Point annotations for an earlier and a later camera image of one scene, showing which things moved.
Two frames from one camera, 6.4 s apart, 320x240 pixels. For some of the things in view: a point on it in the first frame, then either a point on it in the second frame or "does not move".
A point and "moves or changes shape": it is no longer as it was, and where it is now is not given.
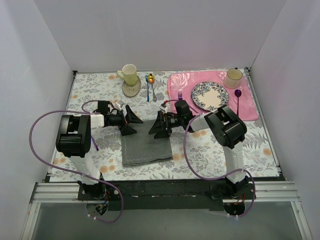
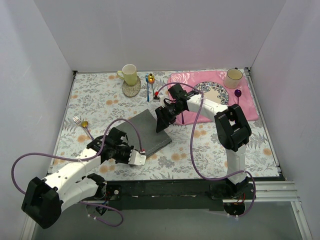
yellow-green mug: x=130 y=74 does not move
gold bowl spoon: x=151 y=80 does not move
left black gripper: x=125 y=120 to x=125 y=155
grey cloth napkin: x=141 y=148 moves or changes shape
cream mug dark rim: x=232 y=78 does not move
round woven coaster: x=131 y=91 does not move
